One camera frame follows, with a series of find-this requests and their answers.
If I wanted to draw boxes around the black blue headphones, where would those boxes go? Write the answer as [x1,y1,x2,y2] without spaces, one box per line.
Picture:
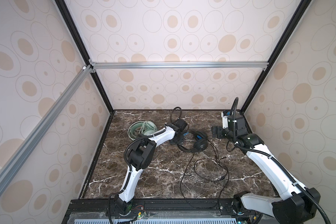
[177,131,208,154]

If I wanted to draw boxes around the mint green headphones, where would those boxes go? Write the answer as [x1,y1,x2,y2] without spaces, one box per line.
[127,120,158,141]

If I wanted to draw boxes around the black headphone cable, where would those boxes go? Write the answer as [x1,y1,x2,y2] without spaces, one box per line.
[180,137,230,209]

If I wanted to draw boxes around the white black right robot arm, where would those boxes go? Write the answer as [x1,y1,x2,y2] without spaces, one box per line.
[211,98,331,224]

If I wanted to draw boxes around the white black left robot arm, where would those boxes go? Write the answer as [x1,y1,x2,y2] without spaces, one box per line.
[109,116,188,216]

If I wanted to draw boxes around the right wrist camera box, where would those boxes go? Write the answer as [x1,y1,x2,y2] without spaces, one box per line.
[221,110,233,129]

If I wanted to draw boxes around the silver aluminium back rail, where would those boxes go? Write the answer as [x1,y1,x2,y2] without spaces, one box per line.
[92,61,269,69]

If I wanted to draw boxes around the silver aluminium rail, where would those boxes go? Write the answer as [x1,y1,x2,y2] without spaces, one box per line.
[92,61,269,69]
[0,64,93,196]

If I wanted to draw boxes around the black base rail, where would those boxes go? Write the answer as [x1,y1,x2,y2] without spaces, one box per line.
[62,198,303,224]

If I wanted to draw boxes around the black vertical frame post right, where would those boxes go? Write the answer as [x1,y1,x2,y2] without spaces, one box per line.
[240,0,312,114]

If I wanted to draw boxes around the black vertical frame post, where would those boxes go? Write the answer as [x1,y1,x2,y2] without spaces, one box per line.
[54,0,114,113]
[240,0,312,114]

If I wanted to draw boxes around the black vertical frame post left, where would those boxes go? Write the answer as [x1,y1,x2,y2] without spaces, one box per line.
[54,0,114,113]

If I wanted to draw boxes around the silver aluminium left rail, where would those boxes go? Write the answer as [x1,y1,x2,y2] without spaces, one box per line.
[0,64,93,196]

